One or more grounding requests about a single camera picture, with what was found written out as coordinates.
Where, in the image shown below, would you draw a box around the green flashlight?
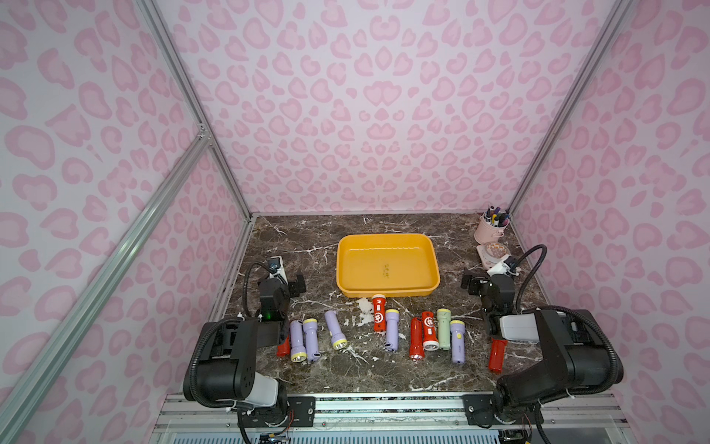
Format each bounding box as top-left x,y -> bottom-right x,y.
436,308 -> 452,351

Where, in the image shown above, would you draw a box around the red flashlight white head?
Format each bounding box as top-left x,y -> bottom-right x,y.
422,311 -> 440,352

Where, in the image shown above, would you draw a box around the plain red flashlight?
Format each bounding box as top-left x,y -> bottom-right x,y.
409,317 -> 425,361

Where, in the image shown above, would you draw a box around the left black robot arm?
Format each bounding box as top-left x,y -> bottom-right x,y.
182,256 -> 306,429

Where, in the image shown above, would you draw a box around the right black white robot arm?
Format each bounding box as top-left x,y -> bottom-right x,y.
461,244 -> 624,428

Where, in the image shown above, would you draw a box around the yellow plastic storage tray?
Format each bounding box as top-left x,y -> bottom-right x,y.
336,233 -> 440,299

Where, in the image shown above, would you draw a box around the pink pen holder cup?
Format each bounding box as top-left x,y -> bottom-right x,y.
473,216 -> 506,244

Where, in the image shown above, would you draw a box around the pens in cup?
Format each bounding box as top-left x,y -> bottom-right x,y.
484,205 -> 510,228

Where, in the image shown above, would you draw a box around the red flashlight white logo centre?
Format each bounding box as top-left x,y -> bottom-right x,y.
372,294 -> 386,332

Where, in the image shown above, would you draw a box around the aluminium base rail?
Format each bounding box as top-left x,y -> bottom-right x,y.
149,391 -> 639,444

